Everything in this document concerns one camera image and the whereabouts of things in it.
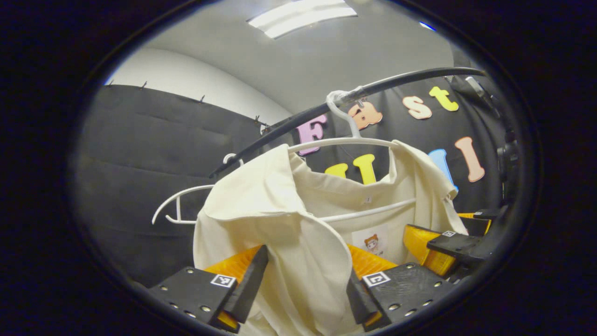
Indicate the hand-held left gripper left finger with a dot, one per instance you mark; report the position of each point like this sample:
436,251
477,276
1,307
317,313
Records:
249,289

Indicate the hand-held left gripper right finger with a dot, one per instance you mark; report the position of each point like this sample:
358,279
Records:
359,301

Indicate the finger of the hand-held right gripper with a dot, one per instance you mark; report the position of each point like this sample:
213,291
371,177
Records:
487,215
459,245

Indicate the cream collared shirt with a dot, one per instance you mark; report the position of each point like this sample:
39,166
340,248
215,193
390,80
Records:
280,224

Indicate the white hanger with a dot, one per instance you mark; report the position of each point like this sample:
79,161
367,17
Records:
178,210
345,139

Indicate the black metal clothes rack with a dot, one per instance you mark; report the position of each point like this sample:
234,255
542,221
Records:
303,119

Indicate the black backdrop cloth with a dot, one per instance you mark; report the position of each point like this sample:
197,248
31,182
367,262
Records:
140,163

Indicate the large ceiling light panel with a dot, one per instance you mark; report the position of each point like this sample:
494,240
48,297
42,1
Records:
303,16

